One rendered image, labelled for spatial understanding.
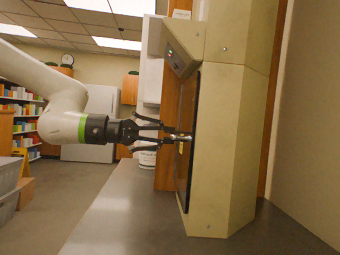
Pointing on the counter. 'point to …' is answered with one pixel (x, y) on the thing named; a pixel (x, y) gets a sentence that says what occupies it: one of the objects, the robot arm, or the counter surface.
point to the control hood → (184, 41)
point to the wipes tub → (147, 156)
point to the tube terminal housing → (229, 115)
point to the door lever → (179, 137)
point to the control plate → (173, 59)
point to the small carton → (181, 14)
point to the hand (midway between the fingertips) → (174, 135)
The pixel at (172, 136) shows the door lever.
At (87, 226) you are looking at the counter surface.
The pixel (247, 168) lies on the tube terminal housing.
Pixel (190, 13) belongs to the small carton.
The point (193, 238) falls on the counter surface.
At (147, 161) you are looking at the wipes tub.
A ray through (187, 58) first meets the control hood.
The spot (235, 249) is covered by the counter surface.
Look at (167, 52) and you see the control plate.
